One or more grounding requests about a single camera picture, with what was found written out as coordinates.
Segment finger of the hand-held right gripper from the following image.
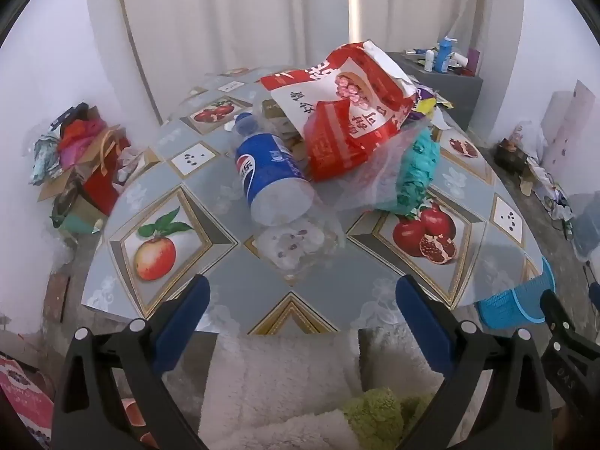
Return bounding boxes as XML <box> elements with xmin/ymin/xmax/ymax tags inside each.
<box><xmin>539</xmin><ymin>291</ymin><xmax>600</xmax><ymax>412</ymax></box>

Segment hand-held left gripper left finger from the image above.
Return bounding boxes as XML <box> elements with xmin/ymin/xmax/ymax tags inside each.
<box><xmin>51</xmin><ymin>274</ymin><xmax>212</xmax><ymax>450</ymax></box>

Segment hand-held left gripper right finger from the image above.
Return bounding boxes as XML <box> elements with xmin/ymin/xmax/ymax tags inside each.
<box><xmin>395</xmin><ymin>274</ymin><xmax>554</xmax><ymax>450</ymax></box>

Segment blue plastic mesh basket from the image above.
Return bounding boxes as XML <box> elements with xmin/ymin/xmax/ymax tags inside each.
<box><xmin>475</xmin><ymin>257</ymin><xmax>557</xmax><ymax>331</ymax></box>

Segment purple foil snack bag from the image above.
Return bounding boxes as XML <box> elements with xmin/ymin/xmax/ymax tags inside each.
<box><xmin>412</xmin><ymin>82</ymin><xmax>439</xmax><ymax>116</ymax></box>

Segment fruit print tablecloth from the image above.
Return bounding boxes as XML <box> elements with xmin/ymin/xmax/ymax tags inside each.
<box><xmin>81</xmin><ymin>66</ymin><xmax>545</xmax><ymax>336</ymax></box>

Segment translucent storage box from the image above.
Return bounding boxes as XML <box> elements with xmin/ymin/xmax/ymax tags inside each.
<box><xmin>572</xmin><ymin>206</ymin><xmax>600</xmax><ymax>263</ymax></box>

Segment green fluffy cloth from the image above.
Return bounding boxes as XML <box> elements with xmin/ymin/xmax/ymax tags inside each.
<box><xmin>342</xmin><ymin>388</ymin><xmax>434</xmax><ymax>450</ymax></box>

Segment clear plastic packaging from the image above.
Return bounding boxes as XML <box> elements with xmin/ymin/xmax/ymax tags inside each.
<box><xmin>255</xmin><ymin>211</ymin><xmax>348</xmax><ymax>282</ymax></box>

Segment teal box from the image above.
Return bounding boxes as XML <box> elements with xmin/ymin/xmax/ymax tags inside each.
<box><xmin>58</xmin><ymin>211</ymin><xmax>106</xmax><ymax>236</ymax></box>

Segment teal crumpled bag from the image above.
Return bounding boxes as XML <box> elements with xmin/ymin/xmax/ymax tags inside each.
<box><xmin>375</xmin><ymin>129</ymin><xmax>441</xmax><ymax>216</ymax></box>

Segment clear plastic bag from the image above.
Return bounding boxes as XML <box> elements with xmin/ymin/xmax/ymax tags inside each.
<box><xmin>328</xmin><ymin>124</ymin><xmax>439</xmax><ymax>212</ymax></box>

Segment red gift bag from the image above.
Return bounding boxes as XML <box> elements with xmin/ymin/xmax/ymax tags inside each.
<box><xmin>82</xmin><ymin>126</ymin><xmax>132</xmax><ymax>216</ymax></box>

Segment dark brown box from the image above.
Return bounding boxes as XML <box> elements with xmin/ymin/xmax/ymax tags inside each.
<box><xmin>497</xmin><ymin>138</ymin><xmax>533</xmax><ymax>174</ymax></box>

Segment blue label plastic bottle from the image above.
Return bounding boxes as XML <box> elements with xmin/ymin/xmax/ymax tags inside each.
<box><xmin>233</xmin><ymin>111</ymin><xmax>316</xmax><ymax>226</ymax></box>

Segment pink printed bag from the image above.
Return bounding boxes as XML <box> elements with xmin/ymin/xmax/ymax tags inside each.
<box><xmin>0</xmin><ymin>354</ymin><xmax>54</xmax><ymax>450</ymax></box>

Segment cardboard box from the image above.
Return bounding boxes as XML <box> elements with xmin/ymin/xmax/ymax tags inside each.
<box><xmin>37</xmin><ymin>169</ymin><xmax>85</xmax><ymax>203</ymax></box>

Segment pink cardboard sheet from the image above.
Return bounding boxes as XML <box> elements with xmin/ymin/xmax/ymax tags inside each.
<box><xmin>541</xmin><ymin>79</ymin><xmax>596</xmax><ymax>170</ymax></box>

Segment red and white snack bag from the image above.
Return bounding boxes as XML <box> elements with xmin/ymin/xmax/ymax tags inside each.
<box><xmin>260</xmin><ymin>41</ymin><xmax>419</xmax><ymax>183</ymax></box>

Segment pile of colourful clothes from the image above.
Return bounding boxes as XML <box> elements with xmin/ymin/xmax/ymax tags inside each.
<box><xmin>30</xmin><ymin>103</ymin><xmax>111</xmax><ymax>183</ymax></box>

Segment grey cabinet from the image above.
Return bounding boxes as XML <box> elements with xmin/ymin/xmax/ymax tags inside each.
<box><xmin>384</xmin><ymin>51</ymin><xmax>485</xmax><ymax>134</ymax></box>

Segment white curtain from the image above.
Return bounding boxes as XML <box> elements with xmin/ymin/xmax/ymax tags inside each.
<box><xmin>84</xmin><ymin>0</ymin><xmax>526</xmax><ymax>127</ymax></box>

